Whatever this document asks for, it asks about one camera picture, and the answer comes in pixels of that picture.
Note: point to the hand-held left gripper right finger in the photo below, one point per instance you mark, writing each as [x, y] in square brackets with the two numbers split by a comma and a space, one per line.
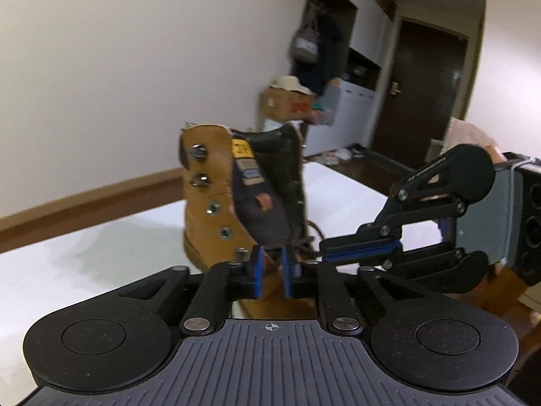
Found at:
[288, 273]

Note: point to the white plastic buckets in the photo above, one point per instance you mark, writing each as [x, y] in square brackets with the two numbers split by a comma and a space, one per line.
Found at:
[277, 124]

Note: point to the dark wooden door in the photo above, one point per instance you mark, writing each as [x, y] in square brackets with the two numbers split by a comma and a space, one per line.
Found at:
[422, 93]

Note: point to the tan leather boot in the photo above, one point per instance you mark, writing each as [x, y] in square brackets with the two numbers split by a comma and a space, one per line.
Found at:
[211, 220]

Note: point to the cream straw hat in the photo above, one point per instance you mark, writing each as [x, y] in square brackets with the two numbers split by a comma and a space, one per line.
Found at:
[291, 83]

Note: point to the dark brown shoelace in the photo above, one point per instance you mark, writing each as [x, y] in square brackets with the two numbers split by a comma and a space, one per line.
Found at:
[312, 232]

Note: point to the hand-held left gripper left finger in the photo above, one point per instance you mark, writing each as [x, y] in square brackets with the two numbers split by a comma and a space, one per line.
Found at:
[258, 270]

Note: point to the dark hanging coat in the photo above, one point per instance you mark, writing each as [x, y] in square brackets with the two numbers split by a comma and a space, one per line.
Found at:
[329, 55]

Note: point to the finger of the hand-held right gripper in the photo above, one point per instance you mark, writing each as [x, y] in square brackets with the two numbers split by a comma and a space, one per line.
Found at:
[372, 237]
[422, 262]

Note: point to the grey hanging bag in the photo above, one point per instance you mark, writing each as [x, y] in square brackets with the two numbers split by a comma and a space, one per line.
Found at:
[305, 48]

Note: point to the cardboard box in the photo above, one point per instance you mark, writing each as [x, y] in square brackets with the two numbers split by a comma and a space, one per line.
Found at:
[285, 105]

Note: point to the row of small shoes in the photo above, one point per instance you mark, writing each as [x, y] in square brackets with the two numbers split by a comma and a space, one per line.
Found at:
[342, 154]

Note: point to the white cabinet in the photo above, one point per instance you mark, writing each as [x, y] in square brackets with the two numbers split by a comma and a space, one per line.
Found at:
[363, 72]

